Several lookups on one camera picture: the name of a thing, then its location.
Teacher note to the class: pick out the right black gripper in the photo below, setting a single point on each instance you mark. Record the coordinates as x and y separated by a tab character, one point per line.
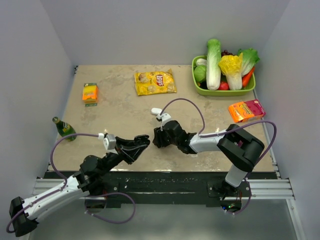
159	138

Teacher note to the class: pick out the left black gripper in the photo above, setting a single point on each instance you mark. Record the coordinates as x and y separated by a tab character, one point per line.
129	150

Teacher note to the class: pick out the white earbud charging case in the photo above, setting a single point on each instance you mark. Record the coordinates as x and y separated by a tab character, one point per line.
156	111

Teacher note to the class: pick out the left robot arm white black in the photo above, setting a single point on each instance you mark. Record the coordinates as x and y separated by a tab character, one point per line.
26	214

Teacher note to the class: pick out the yellow Lays chips bag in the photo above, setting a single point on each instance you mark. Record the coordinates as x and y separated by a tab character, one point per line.
154	82

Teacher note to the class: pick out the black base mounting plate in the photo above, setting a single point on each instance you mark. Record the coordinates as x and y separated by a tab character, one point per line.
160	188

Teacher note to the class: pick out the purple onion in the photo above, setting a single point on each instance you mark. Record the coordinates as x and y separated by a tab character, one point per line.
240	144

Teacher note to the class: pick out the orange yellow sponge pack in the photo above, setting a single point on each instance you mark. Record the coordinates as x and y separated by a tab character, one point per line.
90	94

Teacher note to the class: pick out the round green cabbage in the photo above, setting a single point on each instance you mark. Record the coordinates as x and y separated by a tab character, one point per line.
200	73

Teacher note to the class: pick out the green glass bottle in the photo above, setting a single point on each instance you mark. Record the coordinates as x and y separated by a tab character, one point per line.
63	128

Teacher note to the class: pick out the red tomato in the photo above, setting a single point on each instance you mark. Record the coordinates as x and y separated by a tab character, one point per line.
223	86

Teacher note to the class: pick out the long napa cabbage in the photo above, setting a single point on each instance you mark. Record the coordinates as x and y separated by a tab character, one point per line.
213	71

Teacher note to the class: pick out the orange pink snack box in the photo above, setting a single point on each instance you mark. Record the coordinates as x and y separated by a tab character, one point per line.
245	111

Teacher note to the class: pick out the white cauliflower piece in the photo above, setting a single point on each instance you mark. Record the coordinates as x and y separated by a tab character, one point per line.
201	62

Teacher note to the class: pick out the yellow leaf cabbage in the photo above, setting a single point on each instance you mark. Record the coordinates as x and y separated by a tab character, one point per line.
231	67

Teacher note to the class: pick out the green plastic basket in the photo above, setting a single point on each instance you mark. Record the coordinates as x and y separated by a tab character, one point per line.
221	93

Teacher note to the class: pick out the orange carrot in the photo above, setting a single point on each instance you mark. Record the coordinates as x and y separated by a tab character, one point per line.
246	78

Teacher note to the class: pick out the dark red grapes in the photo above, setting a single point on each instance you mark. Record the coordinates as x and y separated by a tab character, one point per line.
226	53

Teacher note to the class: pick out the green lettuce leaf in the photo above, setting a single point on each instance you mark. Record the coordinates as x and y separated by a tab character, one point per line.
250	58

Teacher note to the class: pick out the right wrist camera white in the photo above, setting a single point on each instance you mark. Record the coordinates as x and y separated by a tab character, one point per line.
163	118

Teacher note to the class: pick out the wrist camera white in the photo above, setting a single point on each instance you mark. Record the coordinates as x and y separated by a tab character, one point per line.
109	141
163	118

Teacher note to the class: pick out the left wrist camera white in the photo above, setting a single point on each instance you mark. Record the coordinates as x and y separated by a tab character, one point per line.
109	141

